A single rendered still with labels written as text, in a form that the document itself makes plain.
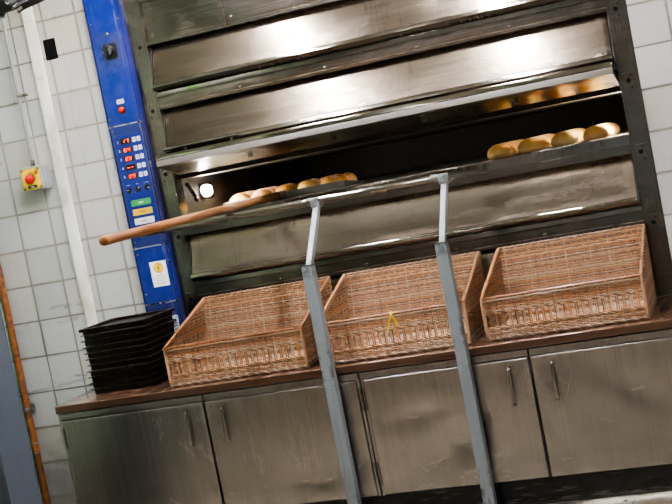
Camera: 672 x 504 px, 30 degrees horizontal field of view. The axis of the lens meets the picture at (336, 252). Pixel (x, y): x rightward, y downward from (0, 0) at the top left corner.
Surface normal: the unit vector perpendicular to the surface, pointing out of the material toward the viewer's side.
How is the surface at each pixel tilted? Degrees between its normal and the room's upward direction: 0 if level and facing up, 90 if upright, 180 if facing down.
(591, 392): 90
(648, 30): 90
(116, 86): 90
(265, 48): 70
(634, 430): 90
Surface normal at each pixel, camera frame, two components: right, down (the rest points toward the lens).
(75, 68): -0.29, 0.12
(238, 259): -0.34, -0.22
